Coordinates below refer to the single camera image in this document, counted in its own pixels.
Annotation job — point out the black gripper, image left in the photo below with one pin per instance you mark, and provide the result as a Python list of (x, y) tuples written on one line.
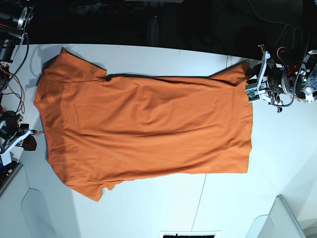
[(14, 133)]

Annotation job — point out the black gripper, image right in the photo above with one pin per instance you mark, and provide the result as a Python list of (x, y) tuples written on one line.
[(276, 84)]

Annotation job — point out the orange t-shirt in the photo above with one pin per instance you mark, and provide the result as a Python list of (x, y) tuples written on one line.
[(102, 129)]

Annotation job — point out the grey tool tray, left edge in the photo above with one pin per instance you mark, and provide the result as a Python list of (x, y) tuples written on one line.
[(7, 175)]

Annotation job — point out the grey box, bottom right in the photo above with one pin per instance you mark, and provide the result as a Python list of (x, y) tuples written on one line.
[(279, 223)]

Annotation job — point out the white framed black panel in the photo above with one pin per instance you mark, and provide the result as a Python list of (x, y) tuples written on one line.
[(191, 234)]

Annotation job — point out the white wrist camera, image right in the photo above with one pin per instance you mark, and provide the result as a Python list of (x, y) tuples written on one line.
[(252, 91)]

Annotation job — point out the white wrist camera, image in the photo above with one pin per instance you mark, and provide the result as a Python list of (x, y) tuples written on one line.
[(252, 91), (5, 157)]

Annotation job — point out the white wrist camera, image left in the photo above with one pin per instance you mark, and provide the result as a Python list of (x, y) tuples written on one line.
[(5, 157)]

